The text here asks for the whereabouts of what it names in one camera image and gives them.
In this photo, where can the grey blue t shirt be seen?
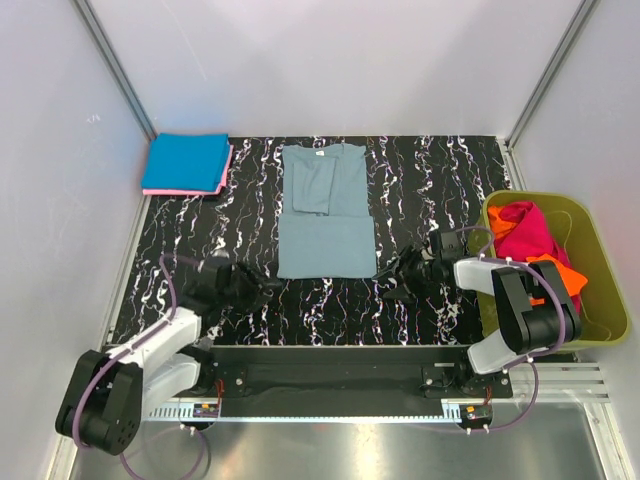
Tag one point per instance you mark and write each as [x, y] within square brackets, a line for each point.
[325, 228]

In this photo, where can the aluminium front rail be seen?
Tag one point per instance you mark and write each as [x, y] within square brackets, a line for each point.
[549, 383]

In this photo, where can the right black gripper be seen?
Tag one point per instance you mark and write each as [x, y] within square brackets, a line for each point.
[402, 293]

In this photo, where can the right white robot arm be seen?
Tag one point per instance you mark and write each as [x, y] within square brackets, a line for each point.
[535, 313]

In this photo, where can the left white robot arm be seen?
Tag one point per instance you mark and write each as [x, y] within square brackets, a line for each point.
[111, 392]

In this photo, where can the olive green plastic bin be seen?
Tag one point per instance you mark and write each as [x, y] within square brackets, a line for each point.
[532, 226]

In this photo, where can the orange t shirt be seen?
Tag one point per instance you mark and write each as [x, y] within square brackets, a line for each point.
[570, 280]

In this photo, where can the aluminium frame post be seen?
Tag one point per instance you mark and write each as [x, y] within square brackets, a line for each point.
[558, 58]
[107, 52]

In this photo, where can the left aluminium frame post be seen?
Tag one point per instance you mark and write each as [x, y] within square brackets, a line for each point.
[107, 52]

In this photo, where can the right aluminium frame post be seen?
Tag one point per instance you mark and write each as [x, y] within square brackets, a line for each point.
[558, 58]

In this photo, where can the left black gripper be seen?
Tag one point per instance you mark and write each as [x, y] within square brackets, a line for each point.
[255, 288]

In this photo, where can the folded blue t shirt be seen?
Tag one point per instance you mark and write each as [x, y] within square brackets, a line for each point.
[192, 162]

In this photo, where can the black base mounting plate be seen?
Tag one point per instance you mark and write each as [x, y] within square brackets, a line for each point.
[431, 371]

